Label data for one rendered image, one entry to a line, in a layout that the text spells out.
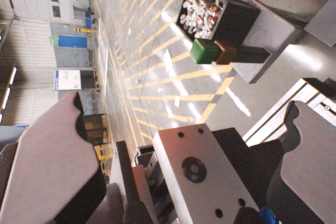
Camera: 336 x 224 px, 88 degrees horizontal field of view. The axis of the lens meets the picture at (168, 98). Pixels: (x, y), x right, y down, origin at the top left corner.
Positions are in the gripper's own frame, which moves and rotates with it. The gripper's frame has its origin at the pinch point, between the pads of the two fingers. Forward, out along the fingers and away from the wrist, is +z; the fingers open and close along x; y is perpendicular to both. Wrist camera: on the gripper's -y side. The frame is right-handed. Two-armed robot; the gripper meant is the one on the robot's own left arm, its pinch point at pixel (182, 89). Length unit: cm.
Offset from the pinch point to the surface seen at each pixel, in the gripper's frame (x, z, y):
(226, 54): 9.8, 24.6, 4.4
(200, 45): 4.1, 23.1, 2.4
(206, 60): 5.7, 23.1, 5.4
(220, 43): 8.6, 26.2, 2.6
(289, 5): 50, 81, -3
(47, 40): -863, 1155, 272
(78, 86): -427, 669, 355
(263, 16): 21.0, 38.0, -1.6
